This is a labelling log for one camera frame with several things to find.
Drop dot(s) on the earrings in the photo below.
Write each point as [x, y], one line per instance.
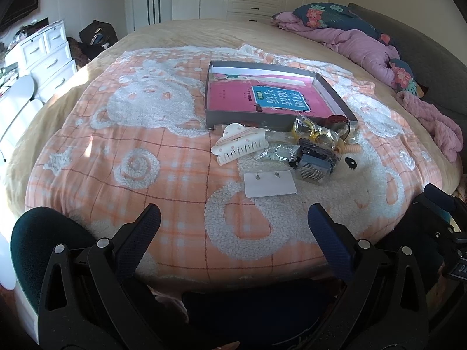
[269, 184]

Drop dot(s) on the pink quilt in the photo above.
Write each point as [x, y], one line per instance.
[372, 55]

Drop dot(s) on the white door with hangers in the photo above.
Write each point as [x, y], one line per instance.
[140, 13]

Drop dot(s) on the white drawer chest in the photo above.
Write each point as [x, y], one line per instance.
[46, 57]

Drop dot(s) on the pink children's book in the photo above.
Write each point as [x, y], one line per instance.
[266, 93]

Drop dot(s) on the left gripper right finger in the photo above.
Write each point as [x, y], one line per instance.
[384, 303]

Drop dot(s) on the blue box of pins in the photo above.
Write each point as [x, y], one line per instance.
[312, 162]

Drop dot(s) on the cream hair claw clip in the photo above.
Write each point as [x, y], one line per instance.
[238, 141]

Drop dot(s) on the beige bed cover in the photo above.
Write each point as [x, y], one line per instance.
[208, 33]

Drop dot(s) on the floral dark blue pillow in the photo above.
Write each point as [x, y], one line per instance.
[324, 15]

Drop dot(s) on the yellow rings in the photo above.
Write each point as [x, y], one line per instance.
[313, 129]

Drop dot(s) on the black bag on floor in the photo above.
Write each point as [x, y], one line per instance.
[96, 38]

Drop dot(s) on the grey cardboard box tray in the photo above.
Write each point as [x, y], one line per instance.
[276, 120]

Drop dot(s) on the orange white plush blanket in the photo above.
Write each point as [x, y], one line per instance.
[137, 135]

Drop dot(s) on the dark red wrist watch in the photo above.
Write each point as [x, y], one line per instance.
[338, 123]

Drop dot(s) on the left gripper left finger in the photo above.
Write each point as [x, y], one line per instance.
[91, 297]

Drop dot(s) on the white chair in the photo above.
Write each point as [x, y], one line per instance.
[19, 106]

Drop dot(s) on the grey headboard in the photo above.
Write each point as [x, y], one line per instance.
[434, 66]

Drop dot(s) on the pink knitted blanket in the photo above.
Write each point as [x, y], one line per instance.
[445, 132]

